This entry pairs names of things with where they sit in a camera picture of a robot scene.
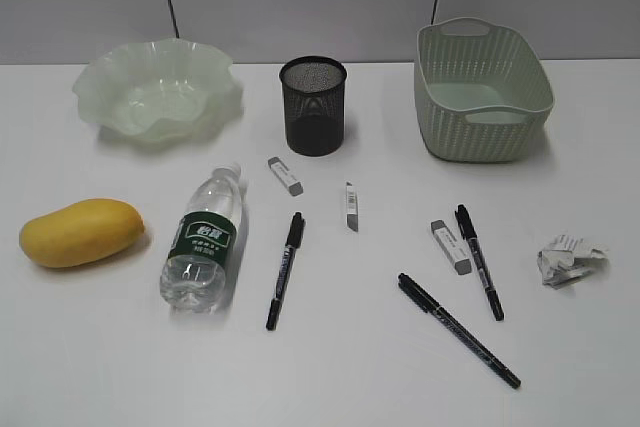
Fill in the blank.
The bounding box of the clear water bottle green label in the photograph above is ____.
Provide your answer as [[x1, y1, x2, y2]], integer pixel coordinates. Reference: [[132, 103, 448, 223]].
[[159, 163, 243, 312]]

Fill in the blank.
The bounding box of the black marker pen front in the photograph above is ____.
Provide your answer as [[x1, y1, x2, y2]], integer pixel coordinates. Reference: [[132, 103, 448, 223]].
[[398, 273, 521, 390]]

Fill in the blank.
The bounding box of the light green woven basket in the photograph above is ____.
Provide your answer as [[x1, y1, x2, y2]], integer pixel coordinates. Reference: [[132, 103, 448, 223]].
[[414, 17, 555, 163]]

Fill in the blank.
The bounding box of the yellow mango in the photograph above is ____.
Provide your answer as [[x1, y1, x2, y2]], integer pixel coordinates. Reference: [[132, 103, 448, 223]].
[[19, 198, 145, 269]]

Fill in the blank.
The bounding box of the frosted green wavy plate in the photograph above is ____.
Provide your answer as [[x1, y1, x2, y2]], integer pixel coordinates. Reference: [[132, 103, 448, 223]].
[[72, 38, 244, 152]]

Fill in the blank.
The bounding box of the white waste paper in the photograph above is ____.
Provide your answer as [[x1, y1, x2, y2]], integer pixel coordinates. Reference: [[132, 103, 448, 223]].
[[536, 234, 610, 289]]

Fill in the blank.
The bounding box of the white grey eraser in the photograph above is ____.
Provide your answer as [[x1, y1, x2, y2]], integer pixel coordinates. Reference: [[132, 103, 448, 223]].
[[267, 156, 304, 197], [345, 182, 359, 232], [430, 220, 472, 276]]

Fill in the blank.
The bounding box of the white grey eraser right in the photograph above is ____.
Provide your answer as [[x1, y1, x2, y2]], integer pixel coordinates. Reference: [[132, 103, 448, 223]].
[[430, 220, 472, 276]]

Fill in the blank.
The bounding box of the white grey eraser left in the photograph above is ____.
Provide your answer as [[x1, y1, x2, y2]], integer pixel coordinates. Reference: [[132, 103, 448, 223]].
[[267, 156, 304, 197]]

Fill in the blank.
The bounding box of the white grey eraser middle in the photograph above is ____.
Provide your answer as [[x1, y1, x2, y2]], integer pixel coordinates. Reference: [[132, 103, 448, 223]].
[[345, 182, 359, 232]]

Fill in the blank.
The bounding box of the black mesh pen holder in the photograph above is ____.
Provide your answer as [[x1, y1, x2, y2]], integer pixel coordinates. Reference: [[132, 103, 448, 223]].
[[279, 56, 347, 157]]

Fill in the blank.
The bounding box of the black marker pen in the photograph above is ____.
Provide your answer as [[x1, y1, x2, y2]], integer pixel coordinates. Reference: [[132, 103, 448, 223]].
[[398, 273, 521, 390], [266, 212, 305, 331], [454, 204, 504, 321]]

